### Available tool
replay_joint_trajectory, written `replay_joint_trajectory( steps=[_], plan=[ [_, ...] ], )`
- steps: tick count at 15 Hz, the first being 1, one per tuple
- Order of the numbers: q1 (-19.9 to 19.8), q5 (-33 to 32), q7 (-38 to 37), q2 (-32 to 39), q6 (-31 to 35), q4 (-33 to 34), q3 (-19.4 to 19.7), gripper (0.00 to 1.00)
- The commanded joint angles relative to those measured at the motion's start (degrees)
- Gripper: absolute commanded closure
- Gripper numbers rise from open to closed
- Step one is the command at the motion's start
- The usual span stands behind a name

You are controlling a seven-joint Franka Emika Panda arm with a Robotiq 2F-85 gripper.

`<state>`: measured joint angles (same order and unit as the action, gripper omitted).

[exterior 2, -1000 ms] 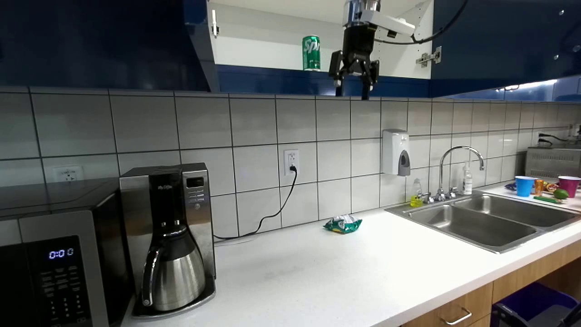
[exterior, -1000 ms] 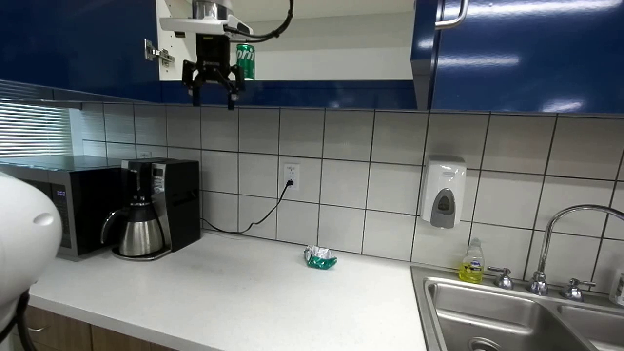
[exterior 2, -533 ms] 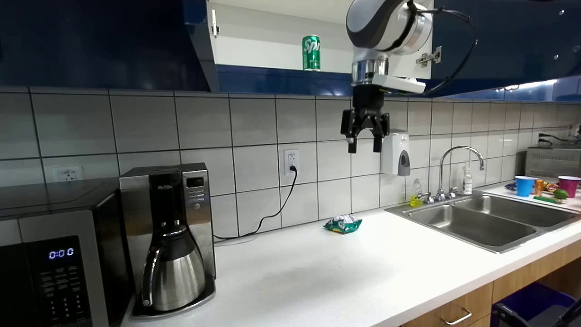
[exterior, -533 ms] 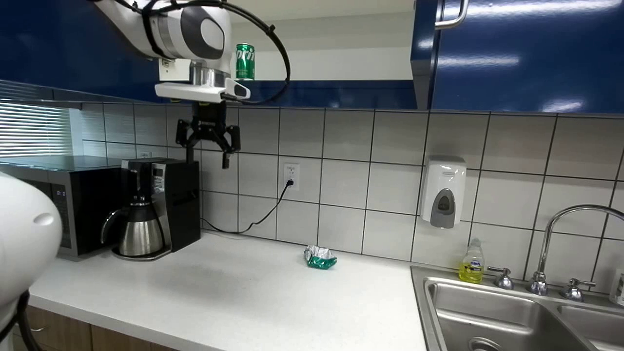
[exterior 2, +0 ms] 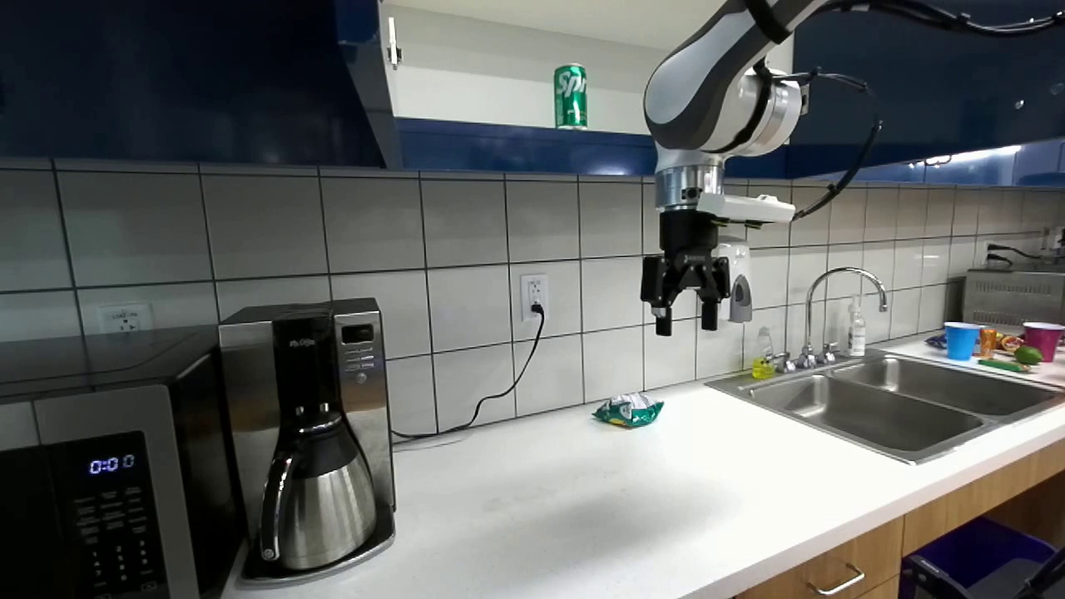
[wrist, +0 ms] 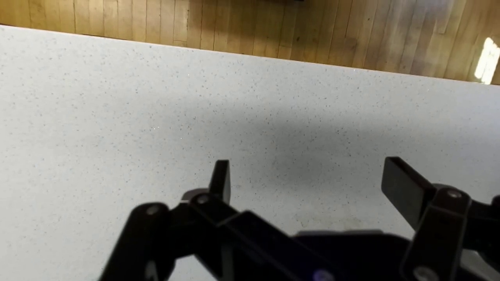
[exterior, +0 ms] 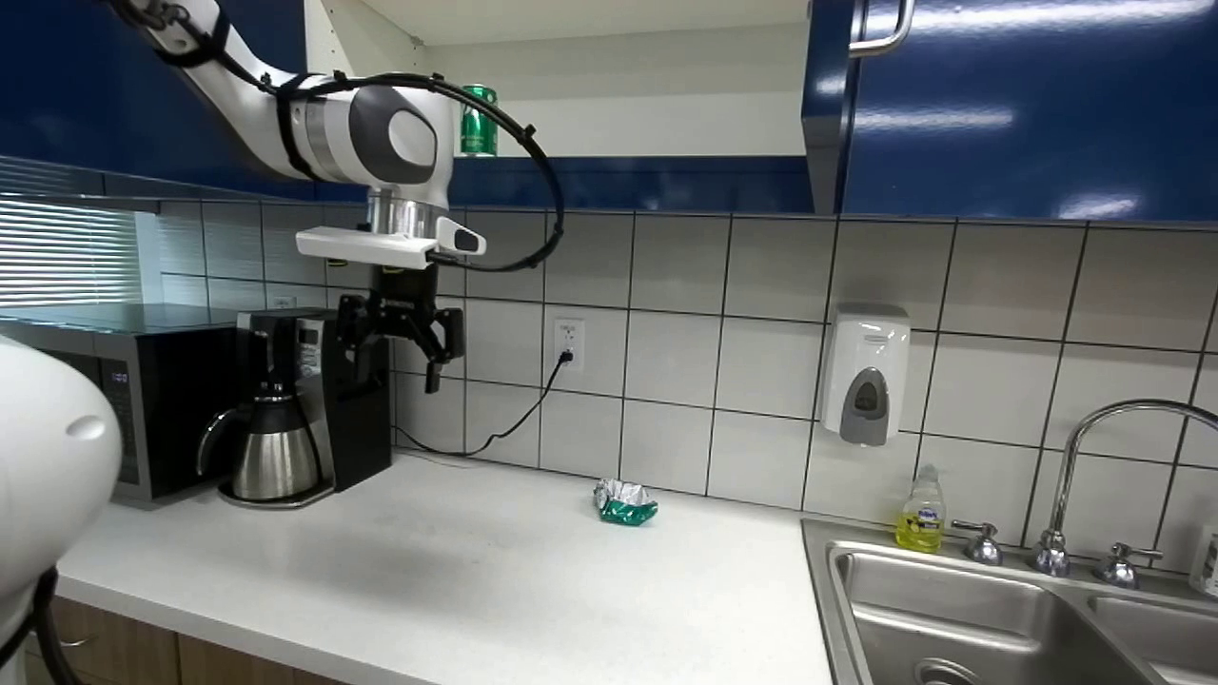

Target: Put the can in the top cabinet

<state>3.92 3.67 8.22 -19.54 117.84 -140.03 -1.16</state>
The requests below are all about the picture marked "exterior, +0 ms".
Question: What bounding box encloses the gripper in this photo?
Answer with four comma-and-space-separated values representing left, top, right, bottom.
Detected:
335, 264, 467, 395

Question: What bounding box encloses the green can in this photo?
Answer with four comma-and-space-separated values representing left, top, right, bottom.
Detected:
461, 84, 500, 158

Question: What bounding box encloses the black coffee maker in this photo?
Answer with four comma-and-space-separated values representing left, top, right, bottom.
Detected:
236, 306, 394, 496

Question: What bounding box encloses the steel coffee carafe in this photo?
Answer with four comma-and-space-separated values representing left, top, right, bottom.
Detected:
196, 381, 324, 504

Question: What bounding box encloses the black steel microwave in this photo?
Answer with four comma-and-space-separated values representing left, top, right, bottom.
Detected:
0, 303, 250, 506

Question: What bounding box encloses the crumpled green silver packet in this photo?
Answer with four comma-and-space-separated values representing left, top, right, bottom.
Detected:
593, 478, 659, 527

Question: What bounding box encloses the wooden drawer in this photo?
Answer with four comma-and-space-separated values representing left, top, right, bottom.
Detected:
46, 596, 182, 685

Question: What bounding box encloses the white soap dispenser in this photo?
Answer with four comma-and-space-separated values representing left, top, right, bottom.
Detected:
819, 303, 913, 447

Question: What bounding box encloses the yellow dish soap bottle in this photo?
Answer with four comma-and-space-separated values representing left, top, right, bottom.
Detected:
894, 464, 947, 555

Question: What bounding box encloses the steel sink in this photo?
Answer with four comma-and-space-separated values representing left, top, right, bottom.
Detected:
801, 518, 1218, 685

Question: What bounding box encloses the chrome tap lever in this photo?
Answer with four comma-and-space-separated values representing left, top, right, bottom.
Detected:
951, 519, 1004, 567
1091, 541, 1165, 590

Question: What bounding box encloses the chrome tap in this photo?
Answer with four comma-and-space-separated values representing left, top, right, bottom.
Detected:
1026, 399, 1218, 578

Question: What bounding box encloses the white container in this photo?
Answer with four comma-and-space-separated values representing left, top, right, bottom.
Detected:
1189, 521, 1218, 599

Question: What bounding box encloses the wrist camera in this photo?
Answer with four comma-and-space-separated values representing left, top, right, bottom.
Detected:
295, 226, 441, 271

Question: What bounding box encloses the black cable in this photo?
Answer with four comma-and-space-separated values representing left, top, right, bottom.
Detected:
394, 350, 575, 459

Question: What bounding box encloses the white wall socket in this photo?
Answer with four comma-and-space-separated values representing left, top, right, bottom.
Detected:
553, 318, 587, 373

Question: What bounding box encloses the silver cabinet door handle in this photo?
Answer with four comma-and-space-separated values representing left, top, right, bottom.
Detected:
849, 0, 917, 59

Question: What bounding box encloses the blue wall cabinet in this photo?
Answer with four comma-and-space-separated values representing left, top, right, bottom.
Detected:
0, 0, 1218, 227

